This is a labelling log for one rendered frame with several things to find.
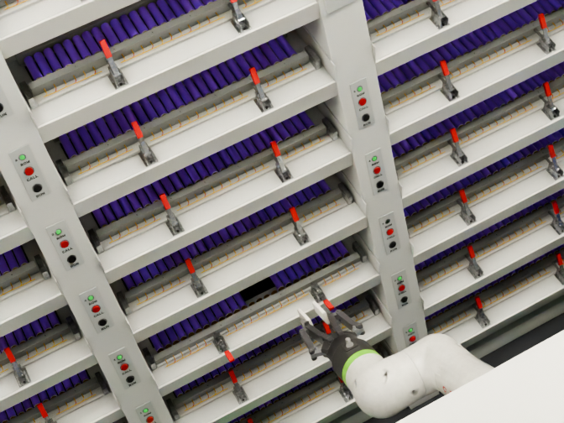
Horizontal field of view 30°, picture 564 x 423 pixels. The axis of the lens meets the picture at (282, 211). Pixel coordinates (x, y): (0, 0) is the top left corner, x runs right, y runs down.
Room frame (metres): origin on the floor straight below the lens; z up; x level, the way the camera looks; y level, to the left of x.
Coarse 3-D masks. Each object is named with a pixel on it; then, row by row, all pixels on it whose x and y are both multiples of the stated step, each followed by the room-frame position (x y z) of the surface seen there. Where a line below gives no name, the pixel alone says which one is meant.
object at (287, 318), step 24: (360, 240) 1.93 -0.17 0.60; (360, 264) 1.90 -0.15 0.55; (336, 288) 1.85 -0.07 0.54; (360, 288) 1.85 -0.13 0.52; (288, 312) 1.81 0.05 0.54; (312, 312) 1.81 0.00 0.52; (240, 336) 1.78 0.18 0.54; (264, 336) 1.78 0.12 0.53; (144, 360) 1.74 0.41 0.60; (192, 360) 1.75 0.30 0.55; (216, 360) 1.74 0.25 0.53; (168, 384) 1.71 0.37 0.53
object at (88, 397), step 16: (96, 368) 1.79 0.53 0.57; (64, 384) 1.75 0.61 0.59; (80, 384) 1.74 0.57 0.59; (96, 384) 1.73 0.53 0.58; (32, 400) 1.73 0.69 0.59; (48, 400) 1.72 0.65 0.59; (64, 400) 1.71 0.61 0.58; (80, 400) 1.72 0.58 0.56; (96, 400) 1.71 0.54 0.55; (112, 400) 1.70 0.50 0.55; (0, 416) 1.71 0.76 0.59; (16, 416) 1.70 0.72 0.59; (32, 416) 1.69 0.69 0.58; (48, 416) 1.66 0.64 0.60; (64, 416) 1.69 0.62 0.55; (80, 416) 1.68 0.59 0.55; (96, 416) 1.67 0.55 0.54; (112, 416) 1.67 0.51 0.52
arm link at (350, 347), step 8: (344, 344) 1.47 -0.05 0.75; (352, 344) 1.46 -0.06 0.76; (360, 344) 1.46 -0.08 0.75; (368, 344) 1.47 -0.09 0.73; (336, 352) 1.47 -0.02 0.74; (344, 352) 1.45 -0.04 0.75; (352, 352) 1.44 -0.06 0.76; (336, 360) 1.45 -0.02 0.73; (344, 360) 1.43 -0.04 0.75; (336, 368) 1.44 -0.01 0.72
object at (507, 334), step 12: (552, 300) 2.05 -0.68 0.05; (540, 312) 2.02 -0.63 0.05; (552, 312) 2.03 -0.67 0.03; (516, 324) 2.00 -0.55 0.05; (528, 324) 2.01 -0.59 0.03; (540, 324) 2.02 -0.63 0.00; (492, 336) 1.99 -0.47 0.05; (504, 336) 1.99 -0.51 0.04; (516, 336) 2.00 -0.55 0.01; (468, 348) 1.97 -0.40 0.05; (480, 348) 1.96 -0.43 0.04; (492, 348) 1.97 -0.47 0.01; (336, 420) 1.85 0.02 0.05; (348, 420) 1.85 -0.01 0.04; (360, 420) 1.86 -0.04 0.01
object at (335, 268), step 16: (352, 256) 1.90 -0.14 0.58; (320, 272) 1.88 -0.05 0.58; (336, 272) 1.88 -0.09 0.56; (288, 288) 1.86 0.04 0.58; (304, 288) 1.86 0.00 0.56; (256, 304) 1.84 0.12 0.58; (272, 304) 1.84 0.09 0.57; (288, 304) 1.83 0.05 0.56; (224, 320) 1.81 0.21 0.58; (240, 320) 1.81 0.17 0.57; (256, 320) 1.81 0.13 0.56; (192, 336) 1.79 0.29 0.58; (208, 336) 1.79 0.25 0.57; (160, 352) 1.77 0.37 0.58; (176, 352) 1.77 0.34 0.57; (192, 352) 1.76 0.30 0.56
